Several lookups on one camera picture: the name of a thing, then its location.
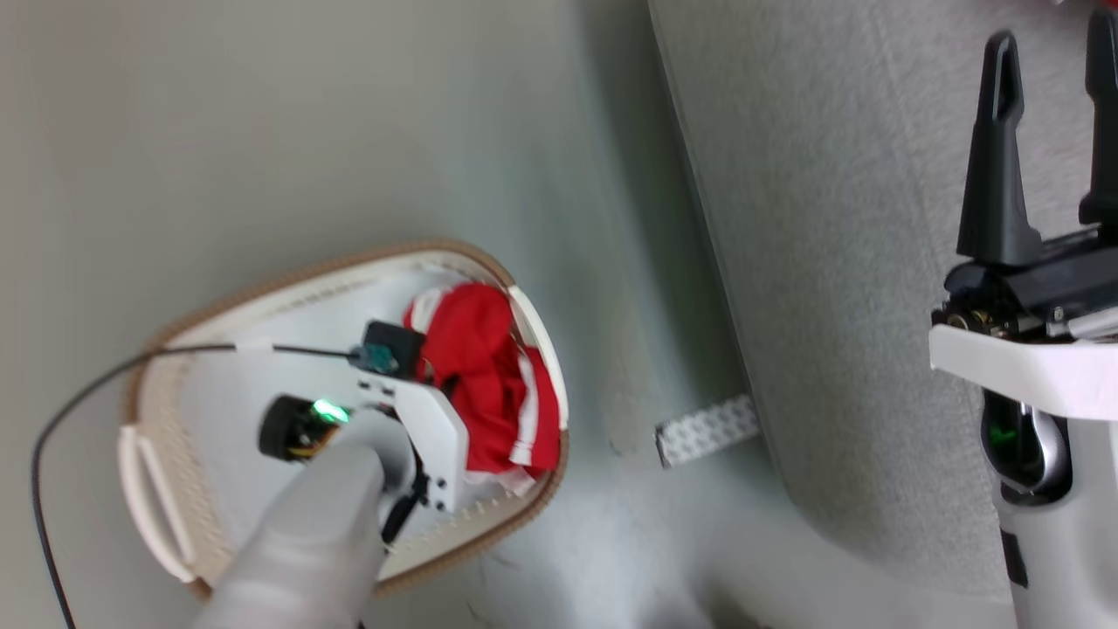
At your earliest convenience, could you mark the white patterned tape strip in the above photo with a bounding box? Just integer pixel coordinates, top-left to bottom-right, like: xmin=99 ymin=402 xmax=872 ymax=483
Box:
xmin=654 ymin=394 xmax=762 ymax=471

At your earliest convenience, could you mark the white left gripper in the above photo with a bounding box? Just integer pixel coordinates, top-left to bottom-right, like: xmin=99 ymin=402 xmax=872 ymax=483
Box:
xmin=348 ymin=363 xmax=470 ymax=514

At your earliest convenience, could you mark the grey fabric sofa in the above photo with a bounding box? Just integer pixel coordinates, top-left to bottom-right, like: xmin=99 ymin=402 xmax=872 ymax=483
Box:
xmin=647 ymin=0 xmax=1118 ymax=604

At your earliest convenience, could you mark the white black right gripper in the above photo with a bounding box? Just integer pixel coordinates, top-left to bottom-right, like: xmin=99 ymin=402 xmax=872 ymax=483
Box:
xmin=928 ymin=7 xmax=1118 ymax=422

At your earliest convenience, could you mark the white laundry basket brown rim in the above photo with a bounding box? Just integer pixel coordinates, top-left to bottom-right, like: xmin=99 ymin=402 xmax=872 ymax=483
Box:
xmin=117 ymin=239 xmax=571 ymax=605

